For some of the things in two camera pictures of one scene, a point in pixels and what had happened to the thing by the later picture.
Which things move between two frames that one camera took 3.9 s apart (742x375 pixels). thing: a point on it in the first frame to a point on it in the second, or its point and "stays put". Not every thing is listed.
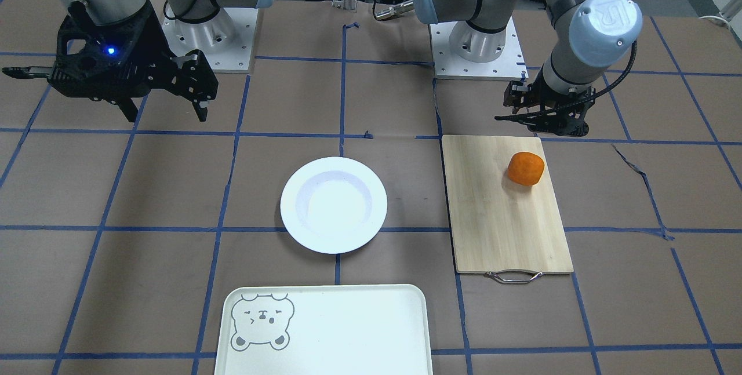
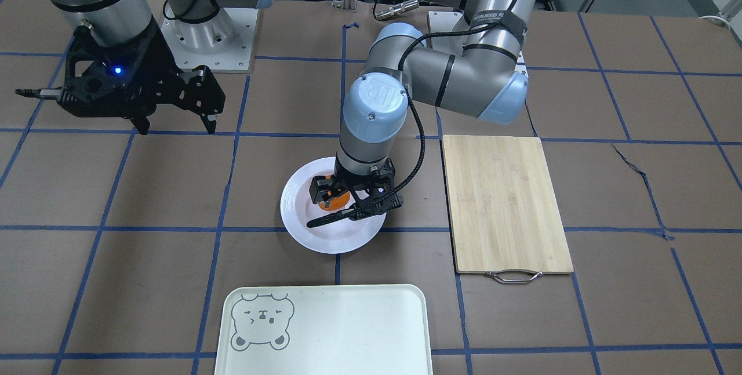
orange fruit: x=526 y=168 to x=335 y=203
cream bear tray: x=369 y=329 stays put
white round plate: x=334 y=205 stays put
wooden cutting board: x=499 y=226 stays put
